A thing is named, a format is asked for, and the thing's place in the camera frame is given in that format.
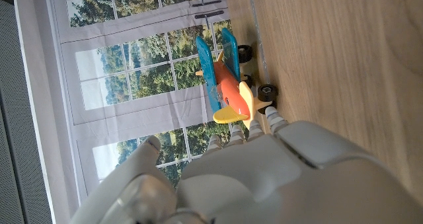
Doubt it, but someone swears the teal orange toy plane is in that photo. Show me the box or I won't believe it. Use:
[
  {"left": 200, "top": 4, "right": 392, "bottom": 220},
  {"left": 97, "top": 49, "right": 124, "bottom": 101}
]
[{"left": 194, "top": 27, "right": 278, "bottom": 131}]

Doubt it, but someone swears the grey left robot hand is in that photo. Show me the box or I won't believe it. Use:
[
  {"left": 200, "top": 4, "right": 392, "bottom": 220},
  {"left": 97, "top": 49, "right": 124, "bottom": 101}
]
[{"left": 69, "top": 105, "right": 423, "bottom": 224}]

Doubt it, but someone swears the printed forest window backdrop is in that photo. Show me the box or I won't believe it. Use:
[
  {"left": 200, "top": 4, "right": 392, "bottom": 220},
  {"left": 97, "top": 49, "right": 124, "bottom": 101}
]
[{"left": 49, "top": 0, "right": 252, "bottom": 198}]

